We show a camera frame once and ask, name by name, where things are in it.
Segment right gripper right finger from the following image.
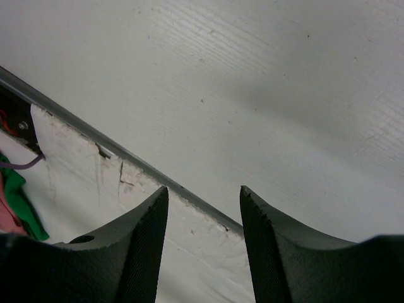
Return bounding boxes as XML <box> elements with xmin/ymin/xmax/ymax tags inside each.
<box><xmin>240</xmin><ymin>186</ymin><xmax>403</xmax><ymax>302</ymax></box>

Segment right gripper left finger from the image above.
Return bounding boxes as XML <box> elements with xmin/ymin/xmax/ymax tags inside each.
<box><xmin>1</xmin><ymin>187</ymin><xmax>169</xmax><ymax>302</ymax></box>

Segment pink folded cloth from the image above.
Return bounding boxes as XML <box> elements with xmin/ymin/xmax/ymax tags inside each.
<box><xmin>1</xmin><ymin>175</ymin><xmax>28</xmax><ymax>235</ymax></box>

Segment green cloth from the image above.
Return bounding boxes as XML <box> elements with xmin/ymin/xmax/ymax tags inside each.
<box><xmin>1</xmin><ymin>167</ymin><xmax>49</xmax><ymax>241</ymax></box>

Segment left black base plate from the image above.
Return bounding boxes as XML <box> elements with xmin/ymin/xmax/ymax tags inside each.
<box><xmin>1</xmin><ymin>86</ymin><xmax>42</xmax><ymax>153</ymax></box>

